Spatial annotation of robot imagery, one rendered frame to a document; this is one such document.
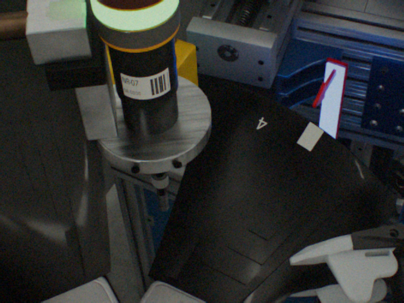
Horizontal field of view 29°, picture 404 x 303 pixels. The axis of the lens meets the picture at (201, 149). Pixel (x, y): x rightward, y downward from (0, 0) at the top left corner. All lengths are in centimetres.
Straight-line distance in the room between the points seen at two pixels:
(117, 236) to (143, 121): 172
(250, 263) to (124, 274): 139
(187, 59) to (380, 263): 46
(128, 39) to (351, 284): 37
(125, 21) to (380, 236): 38
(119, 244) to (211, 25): 106
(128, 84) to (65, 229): 20
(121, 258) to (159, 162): 169
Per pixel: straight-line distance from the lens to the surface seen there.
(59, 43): 40
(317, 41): 131
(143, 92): 42
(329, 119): 94
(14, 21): 41
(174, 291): 71
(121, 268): 211
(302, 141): 80
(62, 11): 40
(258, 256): 72
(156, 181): 51
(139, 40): 39
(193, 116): 46
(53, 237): 60
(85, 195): 59
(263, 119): 80
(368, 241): 70
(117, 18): 38
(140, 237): 142
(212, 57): 122
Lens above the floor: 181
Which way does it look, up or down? 52 degrees down
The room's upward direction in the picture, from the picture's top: 4 degrees counter-clockwise
